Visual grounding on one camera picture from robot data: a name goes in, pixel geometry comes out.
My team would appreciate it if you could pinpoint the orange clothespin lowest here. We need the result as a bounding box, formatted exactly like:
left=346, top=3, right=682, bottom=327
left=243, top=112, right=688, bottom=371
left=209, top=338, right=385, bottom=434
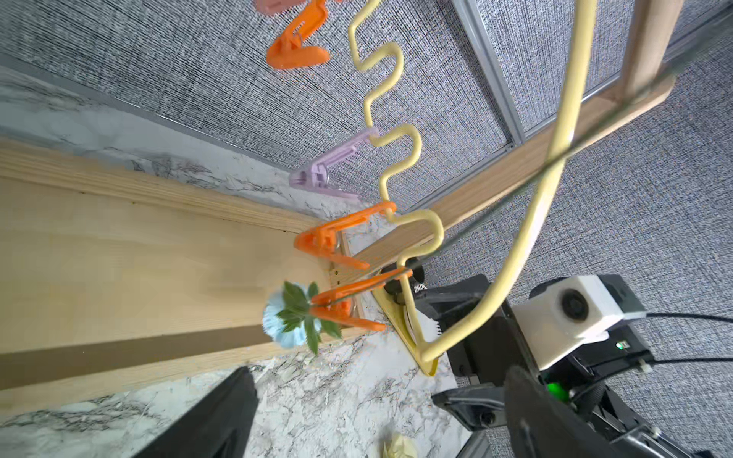
left=309, top=267, right=413, bottom=332

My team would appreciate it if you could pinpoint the cream rose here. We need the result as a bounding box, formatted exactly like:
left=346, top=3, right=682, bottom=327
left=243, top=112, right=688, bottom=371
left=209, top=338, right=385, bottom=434
left=381, top=433, right=418, bottom=458

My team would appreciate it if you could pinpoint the pink clothespin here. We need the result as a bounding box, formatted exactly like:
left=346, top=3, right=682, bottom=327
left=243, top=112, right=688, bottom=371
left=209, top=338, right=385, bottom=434
left=254, top=0, right=305, bottom=16

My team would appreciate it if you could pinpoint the wooden clothes rack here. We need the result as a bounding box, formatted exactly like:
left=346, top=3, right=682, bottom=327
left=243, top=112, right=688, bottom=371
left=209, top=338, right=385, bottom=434
left=0, top=0, right=685, bottom=416

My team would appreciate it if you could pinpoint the orange clothespin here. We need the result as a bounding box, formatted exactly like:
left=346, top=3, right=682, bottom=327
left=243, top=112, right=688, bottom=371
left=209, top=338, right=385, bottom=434
left=266, top=0, right=330, bottom=70
left=294, top=200, right=397, bottom=270

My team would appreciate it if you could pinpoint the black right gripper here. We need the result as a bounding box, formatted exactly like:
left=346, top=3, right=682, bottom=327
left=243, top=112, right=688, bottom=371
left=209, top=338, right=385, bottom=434
left=415, top=274, right=544, bottom=457

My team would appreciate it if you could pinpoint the white dotted plate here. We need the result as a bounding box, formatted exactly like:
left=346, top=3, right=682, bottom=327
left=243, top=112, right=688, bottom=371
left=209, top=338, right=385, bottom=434
left=403, top=305, right=441, bottom=345

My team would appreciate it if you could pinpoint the orange clothespin upper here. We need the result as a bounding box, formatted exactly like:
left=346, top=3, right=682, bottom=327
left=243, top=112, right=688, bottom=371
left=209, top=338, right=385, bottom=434
left=266, top=0, right=330, bottom=70

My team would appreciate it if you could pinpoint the purple clothespin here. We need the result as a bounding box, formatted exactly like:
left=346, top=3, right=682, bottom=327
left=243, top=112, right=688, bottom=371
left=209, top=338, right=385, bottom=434
left=288, top=127, right=379, bottom=200

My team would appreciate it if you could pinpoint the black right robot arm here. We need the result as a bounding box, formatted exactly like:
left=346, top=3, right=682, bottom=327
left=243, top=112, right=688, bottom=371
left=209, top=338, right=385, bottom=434
left=433, top=275, right=692, bottom=457

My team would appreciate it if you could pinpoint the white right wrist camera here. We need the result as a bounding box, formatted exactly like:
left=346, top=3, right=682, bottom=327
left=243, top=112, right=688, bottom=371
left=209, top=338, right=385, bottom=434
left=511, top=275, right=646, bottom=370

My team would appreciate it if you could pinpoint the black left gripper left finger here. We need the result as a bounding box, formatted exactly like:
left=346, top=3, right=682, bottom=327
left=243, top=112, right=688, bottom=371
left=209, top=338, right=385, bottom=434
left=137, top=366, right=259, bottom=458

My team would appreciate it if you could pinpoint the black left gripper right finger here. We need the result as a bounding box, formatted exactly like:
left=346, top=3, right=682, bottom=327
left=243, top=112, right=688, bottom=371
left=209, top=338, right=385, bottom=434
left=504, top=366, right=624, bottom=458

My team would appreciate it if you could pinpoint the blue flower with stem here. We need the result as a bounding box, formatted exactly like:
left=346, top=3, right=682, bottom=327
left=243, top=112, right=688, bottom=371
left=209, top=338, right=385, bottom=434
left=262, top=282, right=343, bottom=355

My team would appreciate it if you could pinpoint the yellow tray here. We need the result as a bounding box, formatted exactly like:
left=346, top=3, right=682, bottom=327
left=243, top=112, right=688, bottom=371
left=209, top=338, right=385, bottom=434
left=372, top=288, right=439, bottom=377

